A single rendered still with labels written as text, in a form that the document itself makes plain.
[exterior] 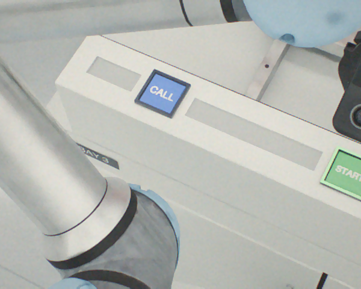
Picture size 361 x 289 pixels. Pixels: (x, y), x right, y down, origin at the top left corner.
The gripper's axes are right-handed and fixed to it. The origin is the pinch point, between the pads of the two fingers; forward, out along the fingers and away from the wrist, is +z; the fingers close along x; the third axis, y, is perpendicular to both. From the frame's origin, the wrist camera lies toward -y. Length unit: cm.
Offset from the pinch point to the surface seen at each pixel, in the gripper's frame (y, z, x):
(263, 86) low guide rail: 14.4, 25.7, 17.0
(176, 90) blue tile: 2.0, 14.2, 24.6
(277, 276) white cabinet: -4.2, 48.2, 4.6
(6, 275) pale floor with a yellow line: -14, 111, 69
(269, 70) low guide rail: 17.4, 25.7, 17.3
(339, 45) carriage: 23.9, 22.8, 9.4
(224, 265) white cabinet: -4, 55, 14
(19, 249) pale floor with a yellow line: -7, 111, 70
